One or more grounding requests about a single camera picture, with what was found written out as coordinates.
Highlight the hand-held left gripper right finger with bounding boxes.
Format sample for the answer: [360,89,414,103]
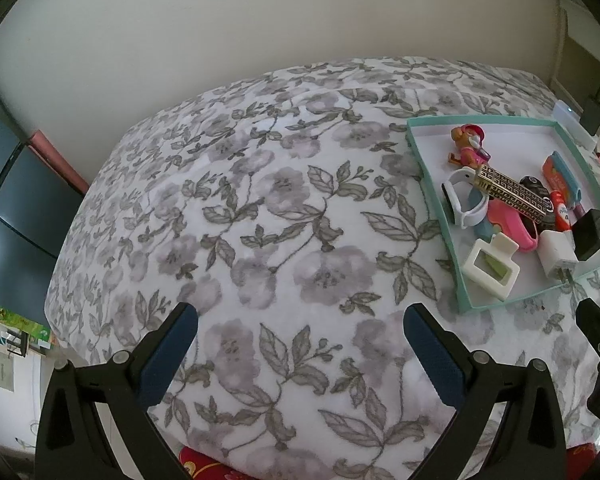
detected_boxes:
[402,302,566,480]

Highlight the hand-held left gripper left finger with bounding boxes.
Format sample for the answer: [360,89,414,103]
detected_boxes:
[35,301,199,480]

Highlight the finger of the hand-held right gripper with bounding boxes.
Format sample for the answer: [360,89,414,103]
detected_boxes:
[575,297,600,361]

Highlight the white wall charger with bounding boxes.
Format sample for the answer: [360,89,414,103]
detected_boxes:
[537,230,580,281]

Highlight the black square block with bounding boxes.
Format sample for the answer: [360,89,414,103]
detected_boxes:
[572,208,600,262]

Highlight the red tube with white cap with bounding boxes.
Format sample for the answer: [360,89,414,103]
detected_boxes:
[550,189,576,233]

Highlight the white hair claw clip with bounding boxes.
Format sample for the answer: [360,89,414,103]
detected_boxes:
[462,234,522,302]

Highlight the blue pink green toy knife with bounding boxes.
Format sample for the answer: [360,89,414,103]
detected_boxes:
[472,187,511,281]

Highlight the pink watch band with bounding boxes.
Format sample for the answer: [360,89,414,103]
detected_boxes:
[485,202,538,252]

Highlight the black car key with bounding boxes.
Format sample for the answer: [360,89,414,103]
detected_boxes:
[520,175,553,226]

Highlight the blue orange toy knife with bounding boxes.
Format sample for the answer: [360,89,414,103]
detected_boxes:
[541,151,583,211]

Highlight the gold patterned hair clip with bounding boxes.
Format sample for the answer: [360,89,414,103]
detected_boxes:
[472,164,556,221]

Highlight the teal cardboard tray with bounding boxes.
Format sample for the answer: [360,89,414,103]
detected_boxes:
[406,114,600,315]

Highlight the green box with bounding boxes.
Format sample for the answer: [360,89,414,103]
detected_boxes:
[0,305,53,351]

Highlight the white hanging card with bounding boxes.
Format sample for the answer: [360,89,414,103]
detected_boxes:
[0,350,16,391]

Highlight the white power strip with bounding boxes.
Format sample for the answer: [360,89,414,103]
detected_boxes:
[554,101,598,151]

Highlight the dark cabinet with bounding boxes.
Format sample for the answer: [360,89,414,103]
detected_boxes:
[0,76,88,321]

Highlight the pink dog toy figure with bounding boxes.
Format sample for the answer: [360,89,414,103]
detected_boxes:
[447,124,492,168]

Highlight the large black power adapter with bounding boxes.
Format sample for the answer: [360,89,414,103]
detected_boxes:
[579,87,600,137]

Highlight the pink rolled mat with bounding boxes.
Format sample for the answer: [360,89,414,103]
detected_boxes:
[27,130,91,196]

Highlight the white shelf unit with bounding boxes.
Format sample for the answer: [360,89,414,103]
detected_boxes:
[545,0,600,156]

